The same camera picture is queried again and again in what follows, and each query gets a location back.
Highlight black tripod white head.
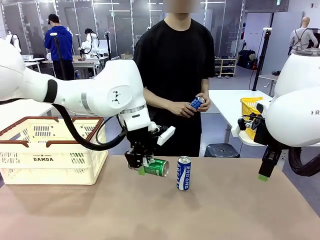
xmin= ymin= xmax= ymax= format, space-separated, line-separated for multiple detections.
xmin=49 ymin=32 xmax=66 ymax=81

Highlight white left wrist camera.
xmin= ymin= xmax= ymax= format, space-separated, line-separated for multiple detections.
xmin=148 ymin=122 xmax=177 ymax=147

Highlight dark blue drink can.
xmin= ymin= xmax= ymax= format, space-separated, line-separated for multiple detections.
xmin=189 ymin=96 xmax=206 ymax=111

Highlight black bags pile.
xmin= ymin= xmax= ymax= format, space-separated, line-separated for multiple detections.
xmin=237 ymin=49 xmax=259 ymax=71

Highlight black arm hose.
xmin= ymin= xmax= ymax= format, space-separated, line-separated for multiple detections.
xmin=0 ymin=98 xmax=129 ymax=152
xmin=288 ymin=145 xmax=320 ymax=177

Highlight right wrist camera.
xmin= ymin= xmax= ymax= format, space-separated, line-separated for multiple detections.
xmin=237 ymin=115 xmax=264 ymax=131

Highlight shoe rack with shoes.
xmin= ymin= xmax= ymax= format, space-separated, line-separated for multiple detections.
xmin=214 ymin=55 xmax=239 ymax=78

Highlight black stand white top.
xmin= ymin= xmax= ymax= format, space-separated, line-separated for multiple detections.
xmin=251 ymin=27 xmax=274 ymax=92

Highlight person's right forearm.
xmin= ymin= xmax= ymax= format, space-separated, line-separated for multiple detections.
xmin=143 ymin=86 xmax=176 ymax=114

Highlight black right arm hose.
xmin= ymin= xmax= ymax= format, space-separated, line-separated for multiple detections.
xmin=288 ymin=145 xmax=320 ymax=177

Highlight white background work table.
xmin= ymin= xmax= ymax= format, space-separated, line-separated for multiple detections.
xmin=22 ymin=55 xmax=111 ymax=79

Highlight person in blue hoodie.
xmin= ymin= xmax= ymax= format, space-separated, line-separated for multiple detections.
xmin=44 ymin=13 xmax=76 ymax=81

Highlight person's left hand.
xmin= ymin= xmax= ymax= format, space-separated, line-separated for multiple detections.
xmin=195 ymin=92 xmax=212 ymax=114

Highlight person's left forearm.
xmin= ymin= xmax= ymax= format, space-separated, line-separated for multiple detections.
xmin=200 ymin=78 xmax=210 ymax=97

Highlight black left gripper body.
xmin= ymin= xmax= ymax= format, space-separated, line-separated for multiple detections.
xmin=126 ymin=126 xmax=157 ymax=158

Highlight person in black t-shirt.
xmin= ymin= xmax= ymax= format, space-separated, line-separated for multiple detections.
xmin=133 ymin=0 xmax=216 ymax=158

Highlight yellow plastic basket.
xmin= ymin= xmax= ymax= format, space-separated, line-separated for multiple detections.
xmin=240 ymin=96 xmax=264 ymax=140

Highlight white side table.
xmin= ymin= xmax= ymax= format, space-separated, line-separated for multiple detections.
xmin=208 ymin=89 xmax=320 ymax=147

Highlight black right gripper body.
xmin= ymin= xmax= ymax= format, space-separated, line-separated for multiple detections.
xmin=253 ymin=119 xmax=285 ymax=156

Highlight cream shopping basket brown handles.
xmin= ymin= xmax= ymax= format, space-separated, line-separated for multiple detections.
xmin=0 ymin=115 xmax=109 ymax=186

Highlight blue white Pocari can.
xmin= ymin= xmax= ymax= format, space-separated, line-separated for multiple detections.
xmin=176 ymin=155 xmax=192 ymax=192

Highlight green drink can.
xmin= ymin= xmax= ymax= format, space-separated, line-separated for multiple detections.
xmin=143 ymin=157 xmax=171 ymax=178

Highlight white humanoid robot black head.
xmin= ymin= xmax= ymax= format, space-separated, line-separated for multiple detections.
xmin=79 ymin=27 xmax=101 ymax=60

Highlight person's right hand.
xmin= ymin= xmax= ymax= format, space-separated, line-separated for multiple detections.
xmin=166 ymin=100 xmax=199 ymax=119

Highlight black left arm hose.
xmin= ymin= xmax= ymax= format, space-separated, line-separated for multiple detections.
xmin=0 ymin=98 xmax=129 ymax=152

